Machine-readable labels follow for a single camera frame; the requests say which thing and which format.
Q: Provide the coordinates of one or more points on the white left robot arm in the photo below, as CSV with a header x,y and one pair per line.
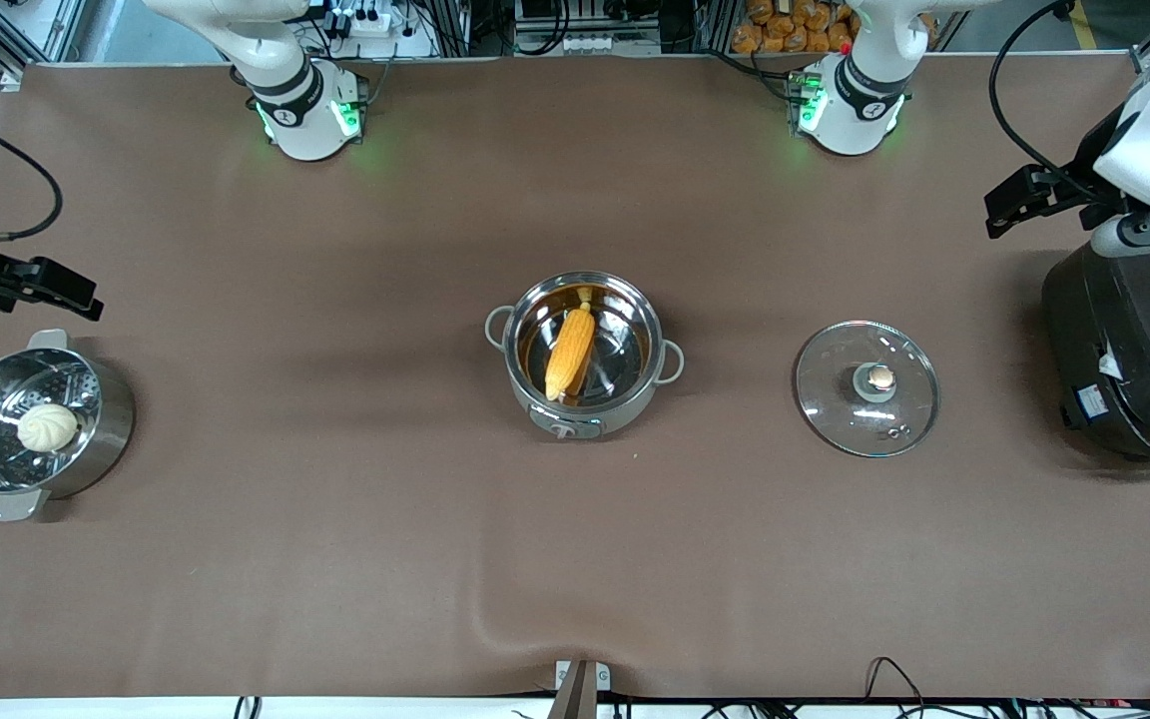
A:
x,y
860,100

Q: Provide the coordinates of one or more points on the white steamed bun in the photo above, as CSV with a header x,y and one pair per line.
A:
x,y
46,427

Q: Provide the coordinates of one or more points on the brown table cloth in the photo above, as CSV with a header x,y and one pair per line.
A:
x,y
335,559

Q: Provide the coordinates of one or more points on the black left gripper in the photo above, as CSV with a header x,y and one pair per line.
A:
x,y
1092,165

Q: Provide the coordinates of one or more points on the stainless steel steamer pot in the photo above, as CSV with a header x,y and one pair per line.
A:
x,y
106,429

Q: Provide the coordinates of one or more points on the white power strip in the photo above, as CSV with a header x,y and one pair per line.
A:
x,y
375,25
610,43

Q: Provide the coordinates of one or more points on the yellow corn cob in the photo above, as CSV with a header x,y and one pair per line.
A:
x,y
570,350

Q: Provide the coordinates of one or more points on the black rice cooker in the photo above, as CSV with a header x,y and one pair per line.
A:
x,y
1144,340

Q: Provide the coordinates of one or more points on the glass pot lid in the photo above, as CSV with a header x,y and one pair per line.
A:
x,y
835,399

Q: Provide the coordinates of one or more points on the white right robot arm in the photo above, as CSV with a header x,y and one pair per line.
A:
x,y
286,100

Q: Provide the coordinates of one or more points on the pile of orange bread rolls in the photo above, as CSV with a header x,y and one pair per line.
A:
x,y
795,25

